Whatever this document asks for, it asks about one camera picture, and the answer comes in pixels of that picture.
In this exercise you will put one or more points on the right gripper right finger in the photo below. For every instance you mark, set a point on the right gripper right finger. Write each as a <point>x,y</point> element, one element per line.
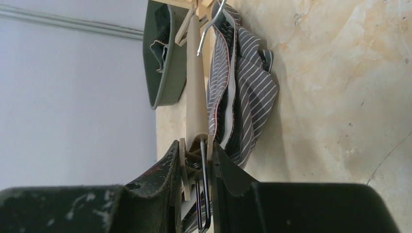
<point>241,204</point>

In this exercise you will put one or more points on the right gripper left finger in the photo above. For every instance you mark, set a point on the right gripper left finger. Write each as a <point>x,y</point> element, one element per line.
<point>144,205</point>

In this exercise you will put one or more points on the wooden clip hanger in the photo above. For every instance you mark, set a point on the wooden clip hanger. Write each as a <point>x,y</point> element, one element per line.
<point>195,149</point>

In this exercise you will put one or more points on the grey striped underwear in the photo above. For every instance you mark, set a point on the grey striped underwear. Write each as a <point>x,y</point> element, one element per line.
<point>240,94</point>

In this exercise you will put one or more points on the black underwear orange trim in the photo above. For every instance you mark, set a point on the black underwear orange trim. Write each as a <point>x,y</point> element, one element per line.
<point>160,45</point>

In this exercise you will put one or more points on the green plastic basin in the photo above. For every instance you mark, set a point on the green plastic basin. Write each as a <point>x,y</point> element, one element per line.
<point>164,88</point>

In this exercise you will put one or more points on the wooden clothes rack frame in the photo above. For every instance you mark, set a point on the wooden clothes rack frame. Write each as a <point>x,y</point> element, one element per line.
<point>201,8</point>

